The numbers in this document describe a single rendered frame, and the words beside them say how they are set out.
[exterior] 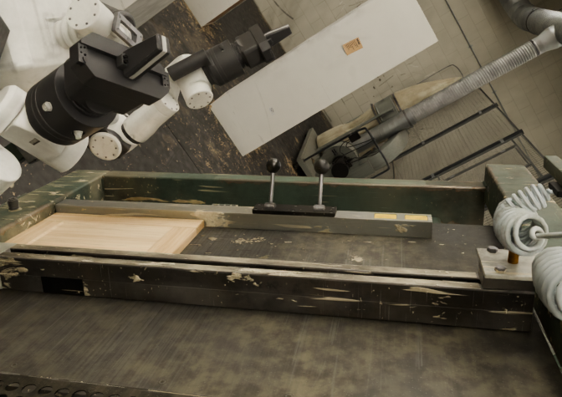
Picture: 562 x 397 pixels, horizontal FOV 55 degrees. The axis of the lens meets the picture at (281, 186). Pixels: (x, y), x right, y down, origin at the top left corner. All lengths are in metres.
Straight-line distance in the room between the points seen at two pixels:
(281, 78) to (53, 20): 3.99
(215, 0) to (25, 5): 5.27
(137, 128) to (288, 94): 3.71
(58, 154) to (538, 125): 9.44
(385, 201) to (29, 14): 0.96
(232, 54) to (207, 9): 5.02
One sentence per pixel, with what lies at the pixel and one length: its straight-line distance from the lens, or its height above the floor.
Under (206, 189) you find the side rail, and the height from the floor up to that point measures 1.17.
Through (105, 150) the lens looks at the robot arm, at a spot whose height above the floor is 1.13.
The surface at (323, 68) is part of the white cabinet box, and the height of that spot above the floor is 1.10.
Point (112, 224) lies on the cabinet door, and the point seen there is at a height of 1.06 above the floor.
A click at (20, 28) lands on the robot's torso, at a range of 1.02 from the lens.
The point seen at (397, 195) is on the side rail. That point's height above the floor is 1.64.
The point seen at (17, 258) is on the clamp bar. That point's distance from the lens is 1.14.
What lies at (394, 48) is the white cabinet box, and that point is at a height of 1.71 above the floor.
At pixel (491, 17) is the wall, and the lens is 9.44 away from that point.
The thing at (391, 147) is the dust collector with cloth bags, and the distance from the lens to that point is 6.66.
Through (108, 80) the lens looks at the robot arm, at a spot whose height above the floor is 1.57.
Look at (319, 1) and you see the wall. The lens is 9.28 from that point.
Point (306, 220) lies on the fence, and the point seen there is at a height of 1.47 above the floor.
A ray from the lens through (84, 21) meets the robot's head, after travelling 1.01.
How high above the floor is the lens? 1.87
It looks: 19 degrees down
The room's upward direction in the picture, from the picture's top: 61 degrees clockwise
